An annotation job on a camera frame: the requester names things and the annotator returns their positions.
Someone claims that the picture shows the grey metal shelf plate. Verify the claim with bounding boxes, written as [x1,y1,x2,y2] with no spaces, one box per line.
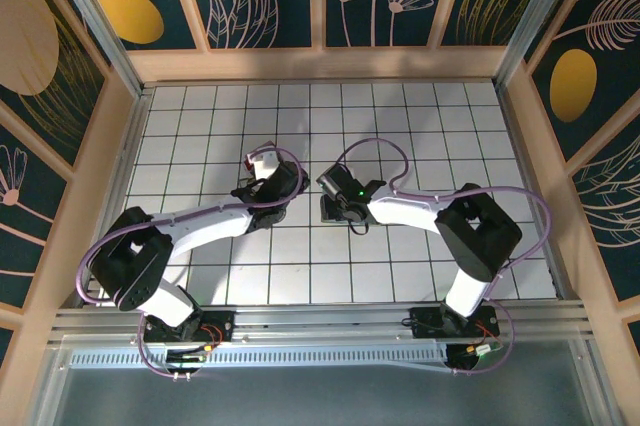
[37,365,609,426]

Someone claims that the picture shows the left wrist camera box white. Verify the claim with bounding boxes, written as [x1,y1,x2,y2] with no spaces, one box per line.
[251,149,280,181]

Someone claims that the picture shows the aluminium front rail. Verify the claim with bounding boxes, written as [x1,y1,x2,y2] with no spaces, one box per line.
[47,300,594,347]

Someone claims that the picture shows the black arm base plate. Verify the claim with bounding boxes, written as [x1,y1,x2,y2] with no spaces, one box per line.
[142,309,236,347]
[408,306,501,342]

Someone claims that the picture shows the aluminium side rail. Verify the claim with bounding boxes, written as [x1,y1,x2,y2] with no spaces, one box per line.
[494,83,574,302]
[79,85,154,310]

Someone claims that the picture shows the slotted grey cable duct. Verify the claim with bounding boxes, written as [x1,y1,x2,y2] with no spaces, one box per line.
[69,345,451,372]

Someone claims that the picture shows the aluminium corner post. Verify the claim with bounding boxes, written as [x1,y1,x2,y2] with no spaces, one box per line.
[42,0,154,102]
[491,0,599,92]

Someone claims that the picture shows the controller board with wires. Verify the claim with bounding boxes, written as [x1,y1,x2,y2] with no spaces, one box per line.
[165,341,222,368]
[446,340,507,373]

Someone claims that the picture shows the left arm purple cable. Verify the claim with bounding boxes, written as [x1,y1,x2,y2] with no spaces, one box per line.
[79,145,307,382]

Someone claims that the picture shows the wall panel yellow oval fern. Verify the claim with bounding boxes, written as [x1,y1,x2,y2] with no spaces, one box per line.
[524,0,640,162]

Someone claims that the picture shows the wall panel pale leaf outlines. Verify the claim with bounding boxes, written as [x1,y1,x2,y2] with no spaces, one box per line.
[569,130,640,302]

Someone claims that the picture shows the wall panel single flower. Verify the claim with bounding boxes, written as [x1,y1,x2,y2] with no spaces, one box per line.
[0,123,69,312]

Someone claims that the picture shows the wall panel large beige circle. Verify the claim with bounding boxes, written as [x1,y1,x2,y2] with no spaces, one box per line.
[0,0,109,167]

